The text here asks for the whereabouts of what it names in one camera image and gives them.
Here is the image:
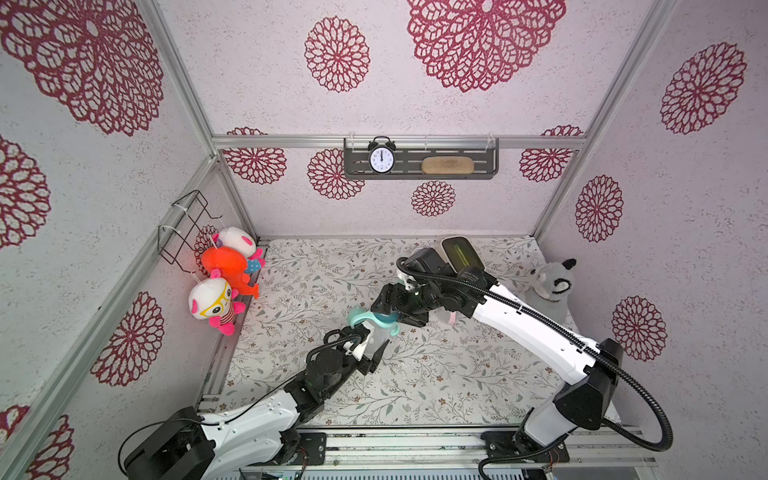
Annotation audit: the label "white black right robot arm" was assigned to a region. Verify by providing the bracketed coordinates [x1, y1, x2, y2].
[371, 248, 621, 453]

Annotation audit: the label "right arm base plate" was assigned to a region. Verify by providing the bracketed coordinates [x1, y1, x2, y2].
[480, 430, 571, 464]

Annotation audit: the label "black right corrugated cable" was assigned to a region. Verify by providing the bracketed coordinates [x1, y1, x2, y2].
[395, 256, 674, 480]

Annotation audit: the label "orange red plush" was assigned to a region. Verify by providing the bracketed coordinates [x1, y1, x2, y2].
[201, 246, 259, 298]

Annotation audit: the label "white plush yellow glasses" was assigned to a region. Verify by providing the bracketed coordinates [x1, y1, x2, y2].
[188, 269, 246, 336]

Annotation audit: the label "black left corrugated cable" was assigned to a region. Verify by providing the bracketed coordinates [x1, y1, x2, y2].
[305, 334, 364, 367]

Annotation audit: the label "floral table mat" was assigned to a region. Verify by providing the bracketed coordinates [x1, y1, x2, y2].
[208, 238, 561, 426]

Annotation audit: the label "black alarm clock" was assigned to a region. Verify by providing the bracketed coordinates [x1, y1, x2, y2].
[368, 135, 397, 174]

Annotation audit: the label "cream box green lid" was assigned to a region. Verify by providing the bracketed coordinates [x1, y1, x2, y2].
[437, 236, 485, 273]

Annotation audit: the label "black corrugated cable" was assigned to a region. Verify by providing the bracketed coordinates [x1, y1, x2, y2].
[395, 256, 674, 480]
[305, 334, 364, 367]

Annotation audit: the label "white pink plush top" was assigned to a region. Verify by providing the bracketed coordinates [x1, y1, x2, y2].
[212, 227, 263, 260]

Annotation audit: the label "grey wall shelf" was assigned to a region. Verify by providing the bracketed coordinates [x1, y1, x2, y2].
[342, 137, 499, 181]

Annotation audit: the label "black wire basket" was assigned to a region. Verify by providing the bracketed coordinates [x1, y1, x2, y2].
[155, 189, 221, 274]

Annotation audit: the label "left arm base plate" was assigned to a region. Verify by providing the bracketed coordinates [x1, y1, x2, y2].
[280, 430, 328, 466]

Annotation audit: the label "clear bottle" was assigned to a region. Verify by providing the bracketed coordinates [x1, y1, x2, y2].
[354, 321, 391, 361]

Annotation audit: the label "grey raccoon plush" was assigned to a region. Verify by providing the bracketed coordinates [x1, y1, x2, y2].
[520, 258, 577, 325]

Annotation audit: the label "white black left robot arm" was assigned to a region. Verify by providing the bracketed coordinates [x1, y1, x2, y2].
[118, 334, 389, 479]

